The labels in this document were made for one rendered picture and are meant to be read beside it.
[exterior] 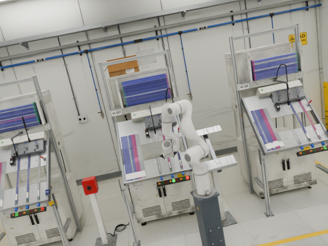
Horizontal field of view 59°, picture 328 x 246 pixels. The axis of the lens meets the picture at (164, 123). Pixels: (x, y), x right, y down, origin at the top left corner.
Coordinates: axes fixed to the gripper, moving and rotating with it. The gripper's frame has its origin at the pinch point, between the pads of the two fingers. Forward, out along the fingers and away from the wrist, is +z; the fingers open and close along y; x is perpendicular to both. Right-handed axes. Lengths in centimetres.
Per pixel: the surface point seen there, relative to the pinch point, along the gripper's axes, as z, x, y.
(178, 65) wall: 102, 184, 49
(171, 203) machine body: 70, -30, -6
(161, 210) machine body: 73, -34, -19
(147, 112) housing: 8, 59, -12
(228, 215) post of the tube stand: 71, -56, 52
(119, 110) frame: 7, 68, -42
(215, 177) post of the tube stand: 32, -21, 45
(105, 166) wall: 194, 78, -102
